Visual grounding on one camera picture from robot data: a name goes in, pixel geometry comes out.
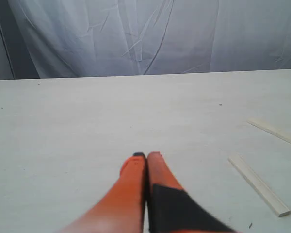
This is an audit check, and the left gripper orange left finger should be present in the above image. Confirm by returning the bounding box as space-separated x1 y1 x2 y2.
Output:
60 152 147 233

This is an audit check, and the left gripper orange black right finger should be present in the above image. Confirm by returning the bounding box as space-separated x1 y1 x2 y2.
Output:
147 152 235 233

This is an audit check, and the light wood strip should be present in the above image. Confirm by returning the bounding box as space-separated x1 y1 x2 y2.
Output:
247 119 291 144
228 155 291 217

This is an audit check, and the white fabric backdrop curtain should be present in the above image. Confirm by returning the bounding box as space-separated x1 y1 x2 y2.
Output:
0 0 291 79

